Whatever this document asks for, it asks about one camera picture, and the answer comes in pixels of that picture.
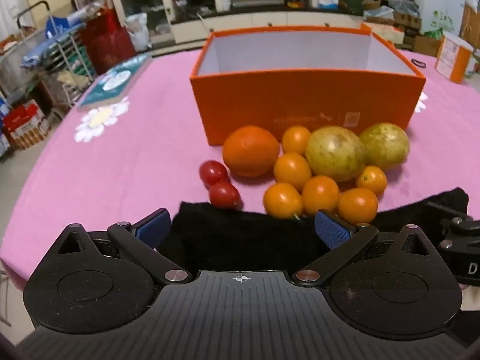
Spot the kumquat small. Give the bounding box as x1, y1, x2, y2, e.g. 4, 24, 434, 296
355, 165, 387, 196

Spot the yellow-green passion fruit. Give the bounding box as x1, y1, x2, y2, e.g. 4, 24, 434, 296
305, 126, 367, 182
360, 123, 410, 171

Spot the red cherry tomato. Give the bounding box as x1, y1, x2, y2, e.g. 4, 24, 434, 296
209, 181, 241, 209
199, 160, 230, 188

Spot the kumquat top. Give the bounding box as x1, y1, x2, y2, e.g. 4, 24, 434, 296
281, 125, 311, 155

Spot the large orange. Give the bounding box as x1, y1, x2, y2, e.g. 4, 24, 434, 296
222, 126, 280, 178

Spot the black sleeve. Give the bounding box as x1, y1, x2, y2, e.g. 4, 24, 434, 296
156, 188, 469, 274

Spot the pink flowered tablecloth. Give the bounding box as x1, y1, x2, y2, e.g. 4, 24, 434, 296
1, 51, 479, 288

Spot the teal book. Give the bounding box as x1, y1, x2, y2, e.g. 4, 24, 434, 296
79, 54, 153, 109

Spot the orange cardboard box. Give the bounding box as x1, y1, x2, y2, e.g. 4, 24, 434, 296
190, 26, 425, 146

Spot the red white carton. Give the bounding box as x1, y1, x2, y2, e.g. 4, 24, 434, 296
2, 100, 50, 150

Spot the orange white canister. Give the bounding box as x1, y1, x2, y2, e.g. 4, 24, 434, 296
434, 33, 473, 84

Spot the red paper bag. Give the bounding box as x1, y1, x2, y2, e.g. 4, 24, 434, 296
80, 9, 137, 76

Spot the white TV cabinet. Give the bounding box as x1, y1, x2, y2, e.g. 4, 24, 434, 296
172, 11, 364, 44

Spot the white glass door cabinet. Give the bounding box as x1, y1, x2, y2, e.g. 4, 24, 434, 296
112, 0, 176, 49

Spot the metal wire cart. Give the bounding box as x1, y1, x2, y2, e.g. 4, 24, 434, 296
1, 0, 97, 109

